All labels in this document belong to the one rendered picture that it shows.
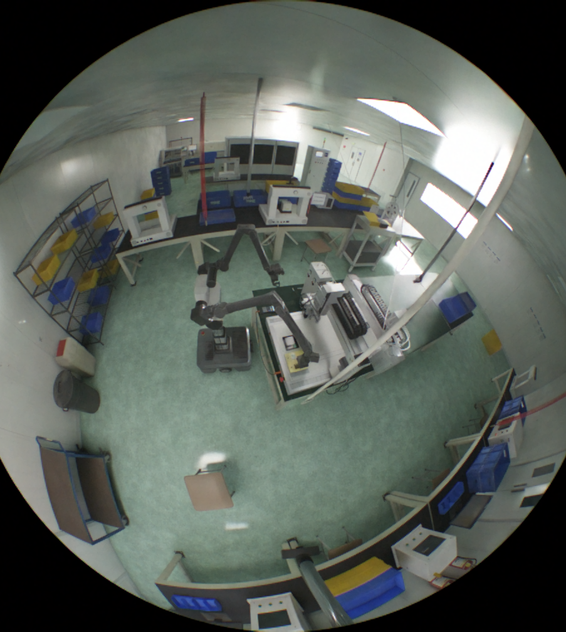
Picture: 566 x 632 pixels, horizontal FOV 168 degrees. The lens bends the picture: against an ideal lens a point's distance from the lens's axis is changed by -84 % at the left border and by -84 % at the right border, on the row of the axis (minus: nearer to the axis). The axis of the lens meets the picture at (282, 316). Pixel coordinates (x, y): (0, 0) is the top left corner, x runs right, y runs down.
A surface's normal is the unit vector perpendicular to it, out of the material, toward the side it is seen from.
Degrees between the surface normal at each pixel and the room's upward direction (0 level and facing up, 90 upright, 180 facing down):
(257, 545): 0
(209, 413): 0
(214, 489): 2
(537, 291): 90
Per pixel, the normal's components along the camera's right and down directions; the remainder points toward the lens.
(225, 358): 0.14, -0.55
